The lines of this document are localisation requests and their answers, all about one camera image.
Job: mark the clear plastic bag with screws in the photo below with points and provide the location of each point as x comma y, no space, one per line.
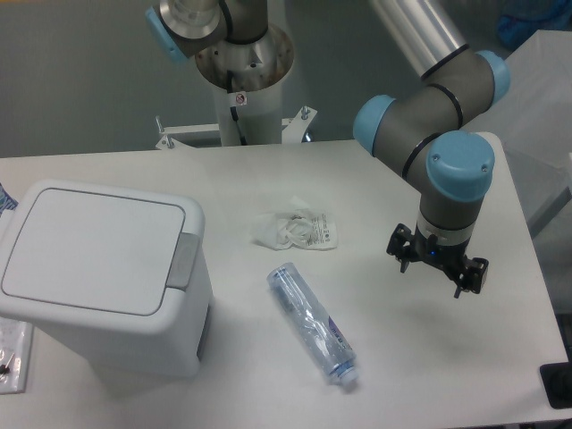
16,341

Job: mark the blue patterned item left edge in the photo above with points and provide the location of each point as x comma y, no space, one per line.
6,201

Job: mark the white push-lid trash can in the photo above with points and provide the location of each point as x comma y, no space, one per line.
116,275

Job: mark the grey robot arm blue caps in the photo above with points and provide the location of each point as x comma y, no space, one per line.
422,138

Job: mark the crushed clear plastic bottle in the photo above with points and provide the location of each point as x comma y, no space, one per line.
323,338

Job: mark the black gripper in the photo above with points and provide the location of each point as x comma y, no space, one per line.
469,275

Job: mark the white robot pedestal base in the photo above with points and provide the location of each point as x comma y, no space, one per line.
246,83

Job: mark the crumpled white plastic wrapper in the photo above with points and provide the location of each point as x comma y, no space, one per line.
298,225

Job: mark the blue bag top right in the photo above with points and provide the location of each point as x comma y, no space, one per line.
519,20

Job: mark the black device at table edge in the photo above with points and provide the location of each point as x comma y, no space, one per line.
556,379

